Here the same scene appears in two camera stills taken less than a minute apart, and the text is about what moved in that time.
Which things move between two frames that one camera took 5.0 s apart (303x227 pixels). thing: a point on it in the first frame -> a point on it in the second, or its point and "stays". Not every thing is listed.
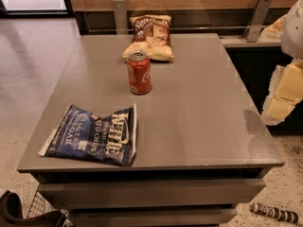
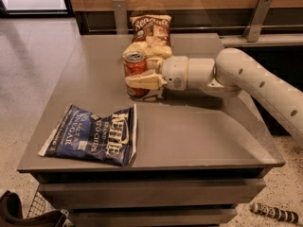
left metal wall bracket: (119, 13) stays
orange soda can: (138, 65) stays
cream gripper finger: (287, 81) -> (150, 81)
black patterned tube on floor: (275, 212) stays
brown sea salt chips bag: (151, 33) stays
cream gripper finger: (276, 110) -> (153, 63)
